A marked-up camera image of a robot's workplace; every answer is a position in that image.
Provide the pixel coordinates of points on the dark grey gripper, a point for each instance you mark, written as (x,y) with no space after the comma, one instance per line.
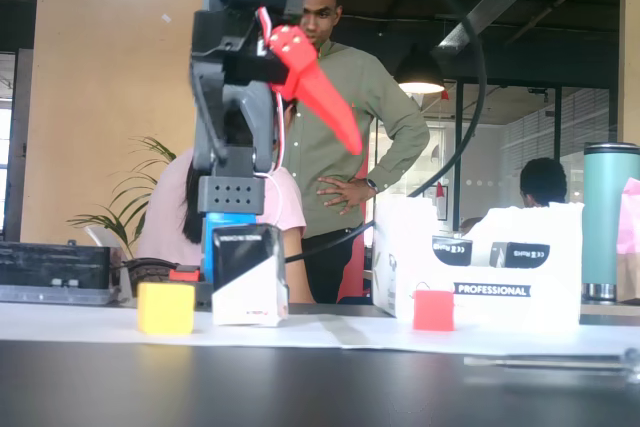
(248,68)

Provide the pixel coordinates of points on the small black and white box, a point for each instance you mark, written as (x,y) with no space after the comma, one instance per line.
(245,257)

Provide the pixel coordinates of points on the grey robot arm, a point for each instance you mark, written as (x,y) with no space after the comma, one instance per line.
(230,194)

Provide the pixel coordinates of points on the man in green shirt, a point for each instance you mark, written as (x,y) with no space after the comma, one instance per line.
(340,112)

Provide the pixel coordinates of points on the black pendant lamp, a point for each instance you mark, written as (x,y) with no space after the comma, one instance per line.
(419,72)

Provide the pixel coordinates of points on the seated person in pink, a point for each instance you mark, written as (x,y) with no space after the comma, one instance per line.
(160,217)

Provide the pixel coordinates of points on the green potted plant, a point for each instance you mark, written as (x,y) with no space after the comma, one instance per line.
(125,207)

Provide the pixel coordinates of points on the yellow cube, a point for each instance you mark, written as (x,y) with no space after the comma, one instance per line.
(165,308)

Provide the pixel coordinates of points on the white paper sheet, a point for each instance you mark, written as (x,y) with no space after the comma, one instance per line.
(300,332)

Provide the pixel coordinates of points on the black plastic case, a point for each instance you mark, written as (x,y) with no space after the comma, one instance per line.
(50,262)

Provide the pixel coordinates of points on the red cube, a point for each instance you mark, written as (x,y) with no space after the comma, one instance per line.
(433,310)

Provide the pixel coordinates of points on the seated dark haired person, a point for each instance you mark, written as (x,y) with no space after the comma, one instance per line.
(542,182)

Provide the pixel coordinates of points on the white cardboard box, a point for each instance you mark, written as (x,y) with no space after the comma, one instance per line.
(500,312)

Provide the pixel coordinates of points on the teal tumbler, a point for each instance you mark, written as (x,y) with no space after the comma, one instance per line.
(607,222)

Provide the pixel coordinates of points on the pink tissue paper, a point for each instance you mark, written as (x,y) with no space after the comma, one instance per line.
(631,222)

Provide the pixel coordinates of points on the wooden edged table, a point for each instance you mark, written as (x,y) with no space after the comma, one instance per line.
(610,307)

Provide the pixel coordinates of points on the brown paper bag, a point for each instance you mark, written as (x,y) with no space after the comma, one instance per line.
(630,277)

